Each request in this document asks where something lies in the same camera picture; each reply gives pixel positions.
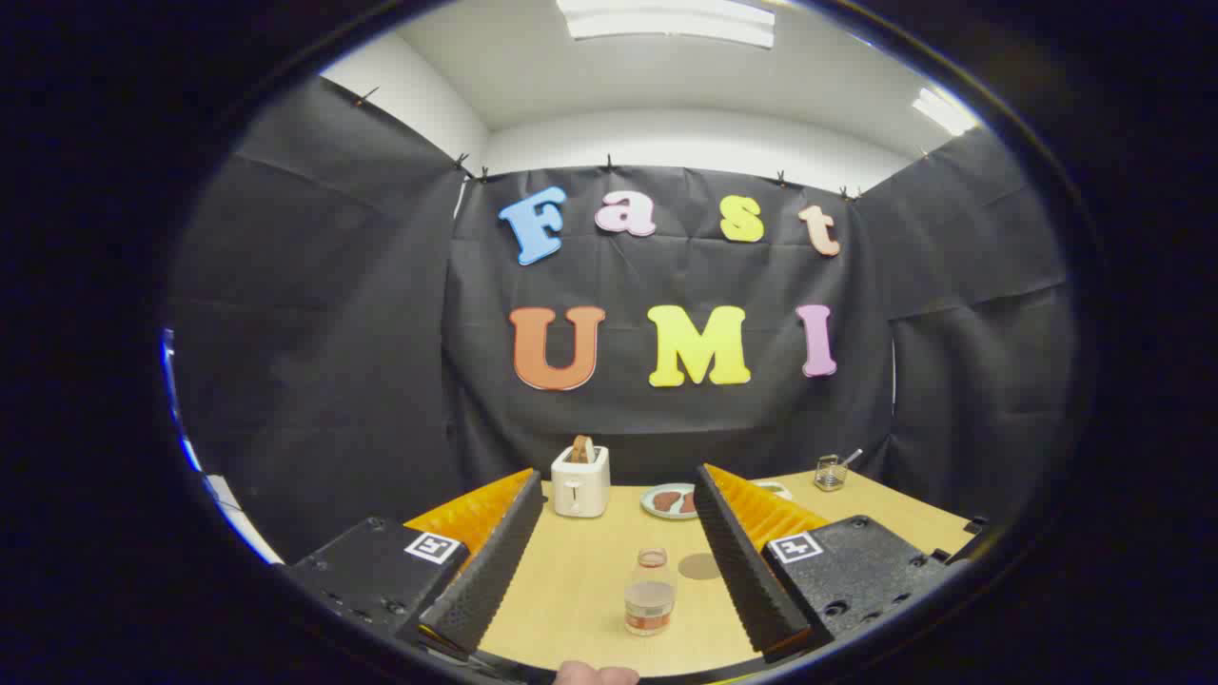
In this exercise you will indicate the long ceiling light panel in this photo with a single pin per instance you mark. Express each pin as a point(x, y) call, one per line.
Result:
point(666, 24)

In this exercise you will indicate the white toaster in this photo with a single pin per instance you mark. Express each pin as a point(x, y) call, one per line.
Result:
point(580, 490)

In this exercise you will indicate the light wooden table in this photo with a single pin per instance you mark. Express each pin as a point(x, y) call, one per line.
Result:
point(580, 590)

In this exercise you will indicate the brown bread slice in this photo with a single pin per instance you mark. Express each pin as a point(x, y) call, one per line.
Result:
point(582, 449)

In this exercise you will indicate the brown meat slice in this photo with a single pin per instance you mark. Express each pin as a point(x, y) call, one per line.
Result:
point(687, 503)
point(664, 500)

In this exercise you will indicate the small ceiling light panel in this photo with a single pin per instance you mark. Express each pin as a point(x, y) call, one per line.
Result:
point(944, 111)

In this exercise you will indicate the round brown coaster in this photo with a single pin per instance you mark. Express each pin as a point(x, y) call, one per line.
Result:
point(697, 567)

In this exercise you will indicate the pale green round plate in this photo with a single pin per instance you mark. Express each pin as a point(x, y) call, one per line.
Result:
point(649, 502)

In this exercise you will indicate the clear plastic juice bottle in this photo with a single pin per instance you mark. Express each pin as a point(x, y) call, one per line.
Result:
point(651, 609)

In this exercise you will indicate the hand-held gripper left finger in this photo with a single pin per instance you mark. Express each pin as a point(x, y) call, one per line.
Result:
point(485, 576)

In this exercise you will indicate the small clear glass jar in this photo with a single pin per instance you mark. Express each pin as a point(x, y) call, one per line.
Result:
point(830, 476)

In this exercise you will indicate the white divided condiment dish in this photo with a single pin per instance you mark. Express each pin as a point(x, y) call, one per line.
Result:
point(780, 489)

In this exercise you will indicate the black backdrop cloth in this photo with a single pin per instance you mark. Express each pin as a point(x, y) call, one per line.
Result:
point(381, 333)

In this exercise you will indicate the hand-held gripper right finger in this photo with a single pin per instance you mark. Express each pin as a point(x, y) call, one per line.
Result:
point(752, 580)

